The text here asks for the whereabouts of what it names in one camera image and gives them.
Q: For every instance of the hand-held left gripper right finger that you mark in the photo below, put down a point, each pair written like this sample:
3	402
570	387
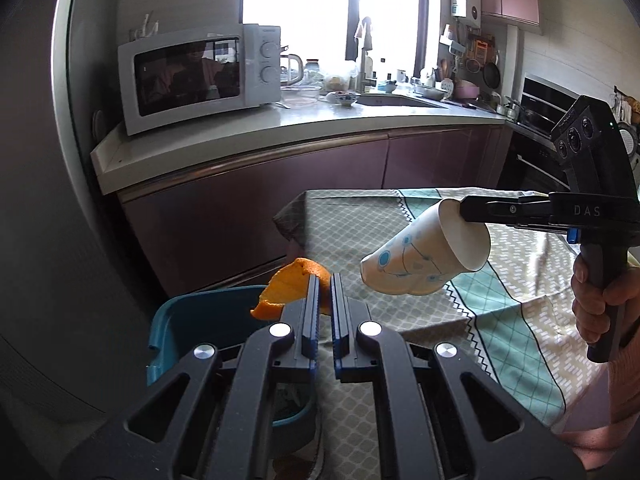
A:
338	315

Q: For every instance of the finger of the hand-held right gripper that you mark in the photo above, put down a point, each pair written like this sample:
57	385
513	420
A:
500	211

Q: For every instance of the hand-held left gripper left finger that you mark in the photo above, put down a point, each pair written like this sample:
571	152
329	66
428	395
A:
312	315

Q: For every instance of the orange peel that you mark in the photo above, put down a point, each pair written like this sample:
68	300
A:
285	285

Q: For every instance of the white paper cup blue print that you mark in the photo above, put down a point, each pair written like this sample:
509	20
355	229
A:
415	260

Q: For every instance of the teal plastic waste bin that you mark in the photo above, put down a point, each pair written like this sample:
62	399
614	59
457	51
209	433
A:
200	315

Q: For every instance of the person's right forearm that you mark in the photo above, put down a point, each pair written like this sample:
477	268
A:
627	385

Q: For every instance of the person's right hand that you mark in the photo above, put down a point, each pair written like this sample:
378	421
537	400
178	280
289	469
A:
586	300

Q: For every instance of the black integrated stove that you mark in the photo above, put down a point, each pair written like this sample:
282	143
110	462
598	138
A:
535	125

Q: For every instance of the patterned yellow green tablecloth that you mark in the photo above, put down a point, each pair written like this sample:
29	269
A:
500	310

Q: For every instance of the pink pot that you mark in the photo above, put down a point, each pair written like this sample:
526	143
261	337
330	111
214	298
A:
466	91

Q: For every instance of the hanging frying pan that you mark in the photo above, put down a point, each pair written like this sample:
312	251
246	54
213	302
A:
492	75

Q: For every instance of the white dotted trivet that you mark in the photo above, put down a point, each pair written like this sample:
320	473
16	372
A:
447	86

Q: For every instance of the kitchen counter cabinet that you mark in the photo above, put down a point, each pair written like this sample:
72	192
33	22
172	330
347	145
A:
250	185

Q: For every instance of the kitchen sink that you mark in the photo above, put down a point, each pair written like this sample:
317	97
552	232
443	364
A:
400	101

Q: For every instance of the white mug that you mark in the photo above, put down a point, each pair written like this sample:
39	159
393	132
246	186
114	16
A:
401	76

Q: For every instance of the small patterned bowl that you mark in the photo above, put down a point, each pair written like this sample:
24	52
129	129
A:
345	98

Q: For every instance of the metal kitchen faucet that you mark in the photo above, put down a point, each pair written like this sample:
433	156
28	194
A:
364	65

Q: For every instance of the clear plastic container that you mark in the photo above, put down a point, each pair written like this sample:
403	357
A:
336	82

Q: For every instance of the clear glass bowl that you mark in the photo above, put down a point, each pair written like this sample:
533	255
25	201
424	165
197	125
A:
300	95

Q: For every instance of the pink cloth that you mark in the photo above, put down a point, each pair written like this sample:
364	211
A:
364	27

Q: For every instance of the glass kettle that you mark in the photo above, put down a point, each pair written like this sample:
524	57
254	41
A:
292	70

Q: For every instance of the white microwave oven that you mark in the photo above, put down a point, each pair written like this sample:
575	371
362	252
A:
190	75

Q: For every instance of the kitchen window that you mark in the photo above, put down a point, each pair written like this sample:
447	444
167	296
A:
310	10

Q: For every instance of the grey refrigerator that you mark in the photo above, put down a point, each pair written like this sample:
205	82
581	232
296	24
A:
50	185

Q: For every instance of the small white ornament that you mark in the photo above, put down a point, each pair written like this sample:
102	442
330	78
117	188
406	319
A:
146	25

